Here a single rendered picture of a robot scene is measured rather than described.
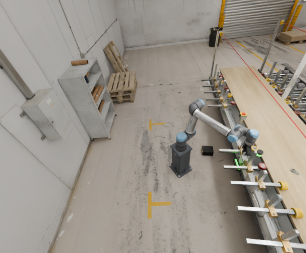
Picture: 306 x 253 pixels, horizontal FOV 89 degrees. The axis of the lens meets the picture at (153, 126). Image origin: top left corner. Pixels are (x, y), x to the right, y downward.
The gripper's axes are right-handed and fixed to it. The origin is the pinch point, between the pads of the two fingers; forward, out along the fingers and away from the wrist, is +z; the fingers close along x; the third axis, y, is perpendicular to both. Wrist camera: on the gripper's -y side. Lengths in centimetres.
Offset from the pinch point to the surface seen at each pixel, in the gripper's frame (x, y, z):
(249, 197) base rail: -4.1, -33.4, 31.4
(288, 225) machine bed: -28, -61, 26
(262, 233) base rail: -4, -68, 31
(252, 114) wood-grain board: -40, 87, 11
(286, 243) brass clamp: -8, -80, 4
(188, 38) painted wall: 13, 777, 76
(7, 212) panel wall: 252, -77, 3
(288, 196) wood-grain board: -31, -39, 11
